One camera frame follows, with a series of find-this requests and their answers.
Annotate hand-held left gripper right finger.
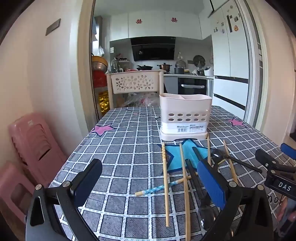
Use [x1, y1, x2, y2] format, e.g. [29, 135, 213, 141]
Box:
[196, 160, 274, 241]

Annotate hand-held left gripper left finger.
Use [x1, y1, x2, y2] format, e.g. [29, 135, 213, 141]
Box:
[25, 158, 103, 241]

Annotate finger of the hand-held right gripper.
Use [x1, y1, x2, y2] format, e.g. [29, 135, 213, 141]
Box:
[280, 143, 296, 160]
[255, 149, 296, 173]

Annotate plain wooden chopstick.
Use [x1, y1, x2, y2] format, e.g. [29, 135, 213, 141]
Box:
[222, 140, 239, 186]
[206, 134, 211, 165]
[179, 143, 191, 241]

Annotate black-handled metal spoon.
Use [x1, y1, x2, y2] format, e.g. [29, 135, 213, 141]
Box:
[209, 148, 263, 173]

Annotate patterned wooden chopstick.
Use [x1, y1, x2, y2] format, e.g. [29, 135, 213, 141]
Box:
[161, 142, 170, 227]

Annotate blue dotted chopstick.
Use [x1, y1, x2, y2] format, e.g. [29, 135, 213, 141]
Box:
[135, 156, 229, 196]

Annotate white plastic cutlery holder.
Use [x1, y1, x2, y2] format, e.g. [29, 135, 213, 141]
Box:
[159, 93, 213, 141]

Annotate person's right hand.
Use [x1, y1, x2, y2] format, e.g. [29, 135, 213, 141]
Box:
[279, 200, 296, 224]

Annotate grey checked star tablecloth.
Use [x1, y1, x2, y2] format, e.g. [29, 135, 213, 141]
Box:
[50, 105, 296, 241]

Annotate pink plastic stool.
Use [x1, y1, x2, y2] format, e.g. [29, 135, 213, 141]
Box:
[0, 161, 40, 223]
[9, 113, 68, 183]

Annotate black built-in oven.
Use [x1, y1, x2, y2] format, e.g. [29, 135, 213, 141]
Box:
[178, 77, 208, 96]

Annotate clear plastic bag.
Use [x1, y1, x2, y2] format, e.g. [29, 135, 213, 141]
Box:
[120, 92, 160, 107]

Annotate white refrigerator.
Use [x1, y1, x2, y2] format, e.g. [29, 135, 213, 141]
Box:
[211, 0, 255, 121]

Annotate red container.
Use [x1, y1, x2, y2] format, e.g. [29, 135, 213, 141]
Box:
[92, 70, 107, 88]

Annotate beige plastic basket rack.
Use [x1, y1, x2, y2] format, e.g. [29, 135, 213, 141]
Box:
[106, 70, 165, 109]

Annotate yellow-rimmed metal basin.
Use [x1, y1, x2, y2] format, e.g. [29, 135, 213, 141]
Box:
[91, 56, 109, 70]

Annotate metal kettle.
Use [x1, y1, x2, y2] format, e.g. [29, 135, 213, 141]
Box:
[111, 58, 123, 73]

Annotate black range hood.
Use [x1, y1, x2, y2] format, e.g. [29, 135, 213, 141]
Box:
[131, 37, 177, 62]

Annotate white upper cabinets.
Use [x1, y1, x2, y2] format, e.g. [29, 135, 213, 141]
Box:
[109, 9, 203, 42]

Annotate grey wall switch panel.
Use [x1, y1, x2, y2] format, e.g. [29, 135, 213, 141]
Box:
[46, 19, 61, 36]

